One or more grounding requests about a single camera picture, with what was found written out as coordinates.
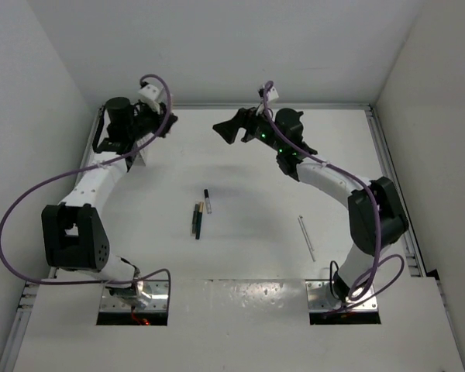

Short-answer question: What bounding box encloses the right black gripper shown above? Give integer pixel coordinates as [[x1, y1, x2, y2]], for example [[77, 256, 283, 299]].
[[215, 102, 286, 153]]

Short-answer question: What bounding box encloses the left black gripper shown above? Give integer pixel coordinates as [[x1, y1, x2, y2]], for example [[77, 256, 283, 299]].
[[126, 99, 176, 140]]

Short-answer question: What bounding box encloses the black clear mascara tube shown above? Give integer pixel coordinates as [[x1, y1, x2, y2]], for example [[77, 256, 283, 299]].
[[204, 189, 212, 214]]

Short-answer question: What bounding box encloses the dark green gold pencil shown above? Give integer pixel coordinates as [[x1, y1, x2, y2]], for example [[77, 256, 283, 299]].
[[195, 201, 204, 239]]

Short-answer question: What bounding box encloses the black grey makeup pencil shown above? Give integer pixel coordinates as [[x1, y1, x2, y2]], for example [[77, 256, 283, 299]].
[[191, 203, 199, 236]]

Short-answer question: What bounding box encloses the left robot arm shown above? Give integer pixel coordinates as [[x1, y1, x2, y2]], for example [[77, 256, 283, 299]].
[[41, 97, 177, 299]]

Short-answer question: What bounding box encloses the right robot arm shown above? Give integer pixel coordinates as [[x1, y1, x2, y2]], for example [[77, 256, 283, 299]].
[[212, 108, 409, 304]]

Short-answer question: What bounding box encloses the white two-slot organizer box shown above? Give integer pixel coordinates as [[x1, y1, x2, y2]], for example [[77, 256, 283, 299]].
[[133, 139, 148, 166]]

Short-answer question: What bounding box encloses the thin clear silver stick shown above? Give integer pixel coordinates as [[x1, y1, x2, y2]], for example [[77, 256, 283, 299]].
[[298, 215, 316, 262]]

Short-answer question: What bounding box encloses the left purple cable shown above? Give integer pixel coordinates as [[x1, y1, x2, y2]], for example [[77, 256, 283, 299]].
[[0, 74, 174, 286]]

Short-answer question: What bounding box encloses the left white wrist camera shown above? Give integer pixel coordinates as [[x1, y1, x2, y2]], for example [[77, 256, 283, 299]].
[[137, 84, 161, 114]]

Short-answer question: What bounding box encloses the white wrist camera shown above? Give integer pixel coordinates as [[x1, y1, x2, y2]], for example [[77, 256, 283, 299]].
[[258, 85, 279, 103], [137, 84, 161, 114]]

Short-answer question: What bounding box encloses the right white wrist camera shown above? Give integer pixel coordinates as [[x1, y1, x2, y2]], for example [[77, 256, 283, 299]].
[[258, 85, 279, 103]]

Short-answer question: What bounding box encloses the aluminium frame rail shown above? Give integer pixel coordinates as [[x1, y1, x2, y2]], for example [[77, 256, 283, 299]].
[[365, 105, 427, 277]]

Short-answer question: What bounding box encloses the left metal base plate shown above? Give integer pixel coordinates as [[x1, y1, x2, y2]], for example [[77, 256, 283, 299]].
[[99, 281, 169, 313]]

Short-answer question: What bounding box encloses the metal base plate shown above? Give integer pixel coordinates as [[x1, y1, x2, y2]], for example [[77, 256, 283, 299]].
[[99, 281, 169, 313], [305, 280, 378, 314]]

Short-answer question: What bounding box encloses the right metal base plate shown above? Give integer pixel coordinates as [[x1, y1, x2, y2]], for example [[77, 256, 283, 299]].
[[305, 280, 378, 314]]

